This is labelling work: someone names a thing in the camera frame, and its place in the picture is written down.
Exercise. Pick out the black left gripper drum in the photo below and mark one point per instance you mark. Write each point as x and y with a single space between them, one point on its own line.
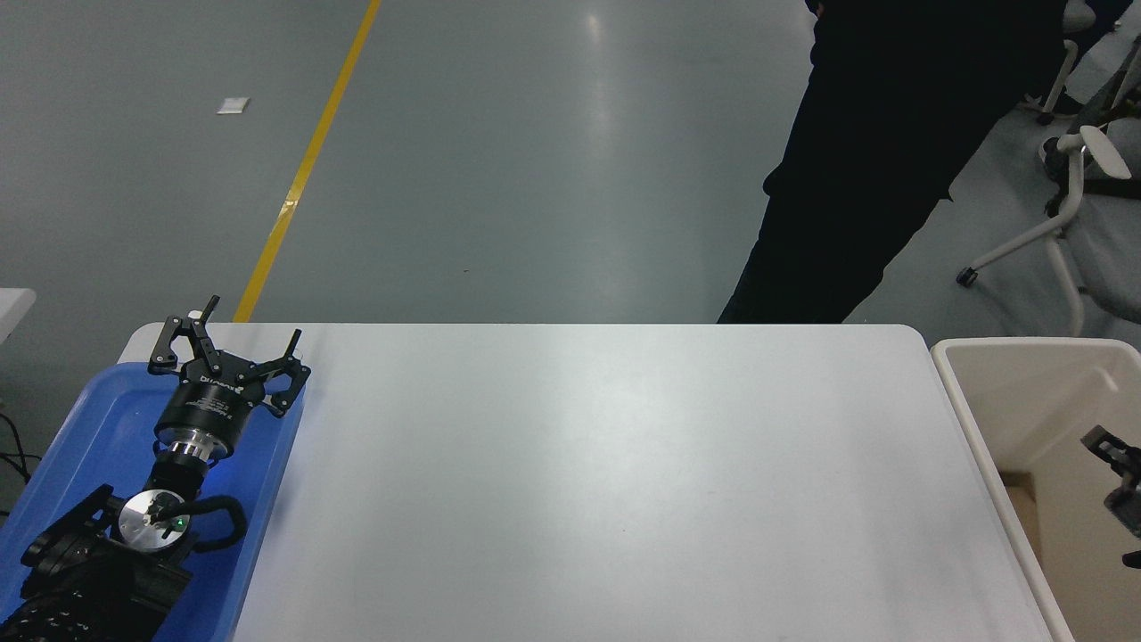
209 406

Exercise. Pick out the white wheeled chair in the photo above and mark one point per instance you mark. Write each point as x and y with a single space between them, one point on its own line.
1061 80

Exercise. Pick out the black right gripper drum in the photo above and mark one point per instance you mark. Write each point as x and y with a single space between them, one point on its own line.
1130 510

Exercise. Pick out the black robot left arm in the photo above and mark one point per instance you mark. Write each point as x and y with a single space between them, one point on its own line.
147 519

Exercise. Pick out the blue plastic tray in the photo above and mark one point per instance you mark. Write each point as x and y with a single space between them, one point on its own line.
98 428

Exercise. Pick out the large pale bin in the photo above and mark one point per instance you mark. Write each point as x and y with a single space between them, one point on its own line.
1007 392

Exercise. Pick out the person in black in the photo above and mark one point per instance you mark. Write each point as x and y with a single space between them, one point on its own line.
882 134

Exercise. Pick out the white side table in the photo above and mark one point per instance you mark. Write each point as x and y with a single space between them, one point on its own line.
13 308

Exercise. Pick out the white frame office chair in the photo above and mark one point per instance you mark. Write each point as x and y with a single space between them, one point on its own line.
1070 223

